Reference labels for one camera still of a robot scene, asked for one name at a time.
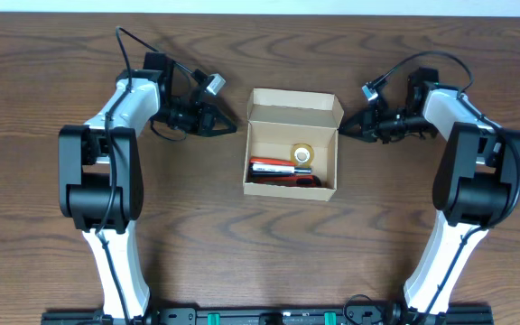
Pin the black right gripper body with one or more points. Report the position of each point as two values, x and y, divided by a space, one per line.
373 122

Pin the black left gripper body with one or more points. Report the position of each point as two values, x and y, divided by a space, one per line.
202 120

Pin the red stapler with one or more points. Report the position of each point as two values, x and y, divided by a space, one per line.
271 161

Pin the cardboard box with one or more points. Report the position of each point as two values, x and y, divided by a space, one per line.
276 121

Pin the clear tape roll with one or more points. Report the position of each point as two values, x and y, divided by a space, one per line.
302 155

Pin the red utility knife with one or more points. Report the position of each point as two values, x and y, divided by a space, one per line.
305 181

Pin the black marker pen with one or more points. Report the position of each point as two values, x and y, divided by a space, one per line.
277 169

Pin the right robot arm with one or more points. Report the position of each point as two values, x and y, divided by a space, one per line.
476 187

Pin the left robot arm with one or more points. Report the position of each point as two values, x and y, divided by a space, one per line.
101 184

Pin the black mounting rail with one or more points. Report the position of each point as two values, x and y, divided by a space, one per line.
353 314

